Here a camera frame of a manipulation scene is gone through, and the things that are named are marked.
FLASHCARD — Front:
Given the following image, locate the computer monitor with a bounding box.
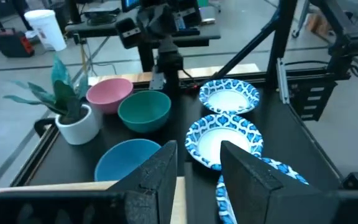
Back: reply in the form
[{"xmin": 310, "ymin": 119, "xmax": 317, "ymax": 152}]
[{"xmin": 121, "ymin": 0, "xmax": 141, "ymax": 12}]

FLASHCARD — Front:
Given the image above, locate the blue plastic bowl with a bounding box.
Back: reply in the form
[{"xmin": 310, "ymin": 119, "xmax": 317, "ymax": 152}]
[{"xmin": 94, "ymin": 138, "xmax": 162, "ymax": 182}]

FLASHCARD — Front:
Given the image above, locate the pink plastic bowl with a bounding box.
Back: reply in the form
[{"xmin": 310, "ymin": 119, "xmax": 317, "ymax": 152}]
[{"xmin": 86, "ymin": 77, "xmax": 134, "ymax": 115}]

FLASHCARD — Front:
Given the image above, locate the yellow cable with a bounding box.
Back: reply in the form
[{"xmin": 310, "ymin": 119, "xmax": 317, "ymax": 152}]
[{"xmin": 79, "ymin": 43, "xmax": 89, "ymax": 75}]

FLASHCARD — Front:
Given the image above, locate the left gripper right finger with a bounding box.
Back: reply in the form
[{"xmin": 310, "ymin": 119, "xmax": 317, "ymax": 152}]
[{"xmin": 219, "ymin": 139, "xmax": 358, "ymax": 224}]

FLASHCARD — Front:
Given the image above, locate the silver metal bracket strip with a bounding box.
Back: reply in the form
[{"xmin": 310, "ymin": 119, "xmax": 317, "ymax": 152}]
[{"xmin": 276, "ymin": 58, "xmax": 291, "ymax": 105}]

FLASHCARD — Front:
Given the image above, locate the black desk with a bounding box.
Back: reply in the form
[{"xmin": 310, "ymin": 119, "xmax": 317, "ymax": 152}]
[{"xmin": 65, "ymin": 6, "xmax": 222, "ymax": 73}]

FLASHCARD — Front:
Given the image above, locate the black metal beam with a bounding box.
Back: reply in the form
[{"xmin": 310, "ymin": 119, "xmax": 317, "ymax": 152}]
[{"xmin": 309, "ymin": 0, "xmax": 358, "ymax": 82}]

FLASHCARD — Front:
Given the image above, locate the black and red case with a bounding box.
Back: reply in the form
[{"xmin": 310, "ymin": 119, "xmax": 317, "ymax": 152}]
[{"xmin": 0, "ymin": 27, "xmax": 35, "ymax": 58}]

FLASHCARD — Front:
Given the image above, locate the black metal table frame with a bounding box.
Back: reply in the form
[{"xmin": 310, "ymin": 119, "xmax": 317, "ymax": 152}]
[{"xmin": 9, "ymin": 0, "xmax": 358, "ymax": 192}]

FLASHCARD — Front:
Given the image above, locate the teal plastic bowl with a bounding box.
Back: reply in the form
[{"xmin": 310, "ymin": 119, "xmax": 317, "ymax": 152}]
[{"xmin": 117, "ymin": 90, "xmax": 172, "ymax": 134}]

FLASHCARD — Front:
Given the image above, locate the grey rolling desk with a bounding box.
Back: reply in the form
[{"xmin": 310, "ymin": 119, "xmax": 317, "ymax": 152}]
[{"xmin": 291, "ymin": 0, "xmax": 312, "ymax": 39}]

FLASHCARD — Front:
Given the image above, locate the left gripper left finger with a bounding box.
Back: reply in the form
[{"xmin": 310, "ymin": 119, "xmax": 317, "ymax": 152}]
[{"xmin": 0, "ymin": 139, "xmax": 178, "ymax": 224}]

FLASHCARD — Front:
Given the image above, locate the green plant in white pot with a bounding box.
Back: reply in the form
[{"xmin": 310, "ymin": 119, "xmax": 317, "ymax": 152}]
[{"xmin": 2, "ymin": 54, "xmax": 101, "ymax": 146}]

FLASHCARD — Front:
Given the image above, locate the blue patterned paper bowl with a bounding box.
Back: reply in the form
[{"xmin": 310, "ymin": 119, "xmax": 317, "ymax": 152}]
[
  {"xmin": 215, "ymin": 157, "xmax": 310, "ymax": 224},
  {"xmin": 198, "ymin": 78, "xmax": 260, "ymax": 115},
  {"xmin": 185, "ymin": 113, "xmax": 264, "ymax": 171}
]

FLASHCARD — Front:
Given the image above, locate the white plastic cup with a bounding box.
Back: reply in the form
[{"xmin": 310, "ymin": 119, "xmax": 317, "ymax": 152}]
[{"xmin": 24, "ymin": 9, "xmax": 67, "ymax": 52}]

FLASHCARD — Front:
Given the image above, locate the black slotted box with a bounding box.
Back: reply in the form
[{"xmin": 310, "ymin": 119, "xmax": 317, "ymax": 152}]
[{"xmin": 290, "ymin": 80, "xmax": 338, "ymax": 122}]

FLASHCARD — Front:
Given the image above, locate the thin black cable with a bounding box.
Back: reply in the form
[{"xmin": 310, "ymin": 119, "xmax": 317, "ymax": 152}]
[{"xmin": 283, "ymin": 60, "xmax": 358, "ymax": 78}]

